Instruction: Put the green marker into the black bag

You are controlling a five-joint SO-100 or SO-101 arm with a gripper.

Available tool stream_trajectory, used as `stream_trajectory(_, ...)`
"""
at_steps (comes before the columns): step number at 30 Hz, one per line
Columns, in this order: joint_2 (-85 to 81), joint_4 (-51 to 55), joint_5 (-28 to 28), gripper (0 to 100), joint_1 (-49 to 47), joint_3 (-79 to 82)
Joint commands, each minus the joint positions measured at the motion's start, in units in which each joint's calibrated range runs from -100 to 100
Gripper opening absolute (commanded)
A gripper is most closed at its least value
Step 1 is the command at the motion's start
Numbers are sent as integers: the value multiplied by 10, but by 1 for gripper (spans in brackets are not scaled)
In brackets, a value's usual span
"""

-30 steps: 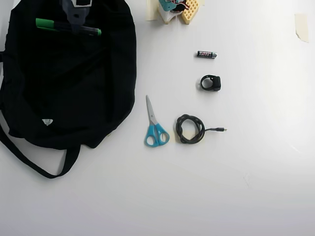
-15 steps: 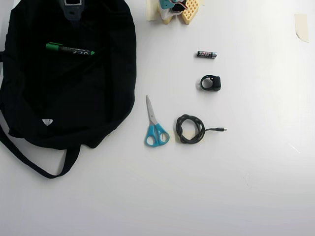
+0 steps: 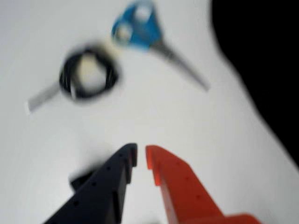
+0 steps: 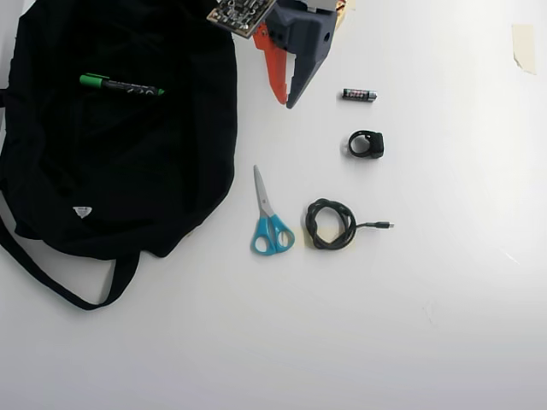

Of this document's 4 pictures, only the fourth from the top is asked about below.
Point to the dark navy gripper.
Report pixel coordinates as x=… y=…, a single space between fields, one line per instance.
x=307 y=39

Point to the green and black marker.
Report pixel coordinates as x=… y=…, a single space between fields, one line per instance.
x=128 y=87

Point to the yellow perforated robot base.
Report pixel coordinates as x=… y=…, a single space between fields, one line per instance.
x=344 y=13

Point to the black fabric bag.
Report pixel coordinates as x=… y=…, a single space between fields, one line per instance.
x=119 y=149

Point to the black AA battery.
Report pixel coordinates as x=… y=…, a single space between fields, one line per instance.
x=359 y=95

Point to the beige masking tape piece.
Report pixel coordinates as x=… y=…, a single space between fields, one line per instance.
x=525 y=47

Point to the bare camera circuit board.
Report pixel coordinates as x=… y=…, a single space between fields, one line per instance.
x=239 y=15

